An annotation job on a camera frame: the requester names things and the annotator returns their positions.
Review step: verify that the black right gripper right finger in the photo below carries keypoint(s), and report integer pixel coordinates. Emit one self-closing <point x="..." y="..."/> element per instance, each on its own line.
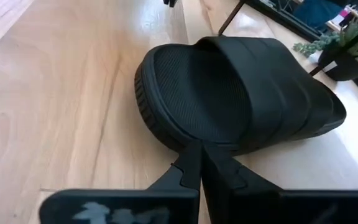
<point x="259" y="205"/>

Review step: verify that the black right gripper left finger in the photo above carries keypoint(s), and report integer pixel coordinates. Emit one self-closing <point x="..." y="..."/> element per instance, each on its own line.
<point x="154" y="205"/>

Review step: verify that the black rubber slide sandal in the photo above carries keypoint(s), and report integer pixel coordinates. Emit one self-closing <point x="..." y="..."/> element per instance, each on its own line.
<point x="228" y="93"/>

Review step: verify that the green potted plant black pot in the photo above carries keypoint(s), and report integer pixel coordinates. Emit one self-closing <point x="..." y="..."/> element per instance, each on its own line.
<point x="343" y="65"/>

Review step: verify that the dark teal chair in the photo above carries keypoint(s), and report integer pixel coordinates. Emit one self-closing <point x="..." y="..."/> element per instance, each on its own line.
<point x="319" y="12"/>

